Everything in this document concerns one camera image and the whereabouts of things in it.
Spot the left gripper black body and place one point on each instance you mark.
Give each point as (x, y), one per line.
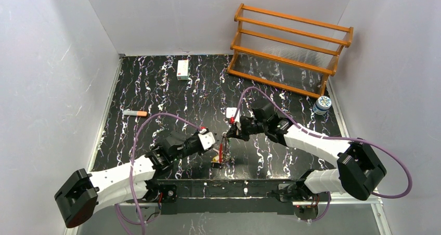
(200, 145)

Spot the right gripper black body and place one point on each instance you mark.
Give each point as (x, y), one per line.
(240, 128)

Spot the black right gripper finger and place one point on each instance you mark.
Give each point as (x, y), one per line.
(241, 136)
(231, 133)

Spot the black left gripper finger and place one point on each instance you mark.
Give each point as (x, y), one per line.
(216, 165)
(211, 139)

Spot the steel key organizer red handle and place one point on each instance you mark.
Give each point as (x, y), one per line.
(223, 155)

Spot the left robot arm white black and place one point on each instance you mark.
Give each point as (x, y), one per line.
(84, 194)

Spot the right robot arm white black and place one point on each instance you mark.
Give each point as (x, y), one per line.
(357, 169)

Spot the orange grey marker pen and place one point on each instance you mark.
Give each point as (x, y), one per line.
(135, 113)

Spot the white blue round jar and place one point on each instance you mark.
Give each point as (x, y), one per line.
(322, 105)

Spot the orange wooden shelf rack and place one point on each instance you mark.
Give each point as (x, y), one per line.
(286, 51)

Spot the white red small box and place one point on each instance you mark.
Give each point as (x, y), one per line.
(183, 70)

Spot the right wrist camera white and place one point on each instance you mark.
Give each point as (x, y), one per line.
(232, 116)

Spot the aluminium frame rail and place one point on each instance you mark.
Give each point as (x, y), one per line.
(196, 206)

